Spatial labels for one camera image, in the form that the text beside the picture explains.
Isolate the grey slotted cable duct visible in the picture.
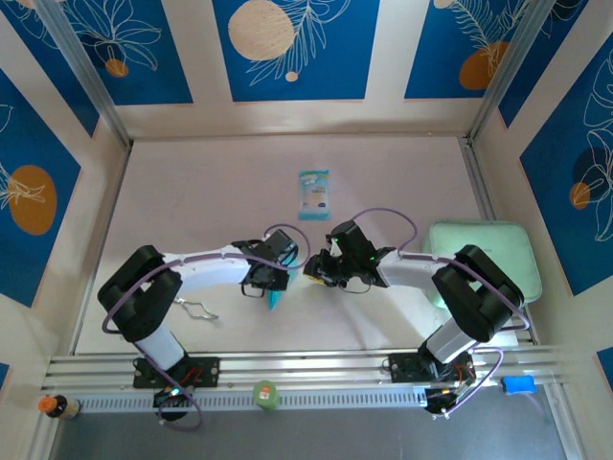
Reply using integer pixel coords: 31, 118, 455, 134
71, 386, 432, 414

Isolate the aluminium frame post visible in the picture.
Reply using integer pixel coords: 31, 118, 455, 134
466, 0, 559, 145
35, 0, 134, 149

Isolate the black controller board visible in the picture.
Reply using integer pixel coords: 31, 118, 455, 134
152, 386, 192, 409
423, 382, 475, 417

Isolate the bent metal wire clip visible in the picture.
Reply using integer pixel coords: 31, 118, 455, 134
174, 297, 221, 321

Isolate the mint green tray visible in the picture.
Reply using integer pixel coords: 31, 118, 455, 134
420, 219, 545, 308

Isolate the aluminium mounting rail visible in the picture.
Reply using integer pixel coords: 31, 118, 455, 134
41, 347, 574, 392

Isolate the blue wet wipes packet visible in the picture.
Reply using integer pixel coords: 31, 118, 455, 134
297, 169, 332, 222

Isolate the light blue paper sheet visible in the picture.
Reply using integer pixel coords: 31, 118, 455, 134
265, 246, 310, 313

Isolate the green capped bottle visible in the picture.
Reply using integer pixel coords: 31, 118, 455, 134
252, 379, 280, 411

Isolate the brown bottle orange cap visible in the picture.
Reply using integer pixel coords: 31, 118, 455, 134
37, 393, 81, 421

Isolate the small blue box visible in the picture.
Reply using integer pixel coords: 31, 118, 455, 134
501, 376, 536, 395

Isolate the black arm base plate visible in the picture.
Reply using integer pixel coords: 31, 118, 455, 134
388, 352, 475, 384
132, 356, 221, 389

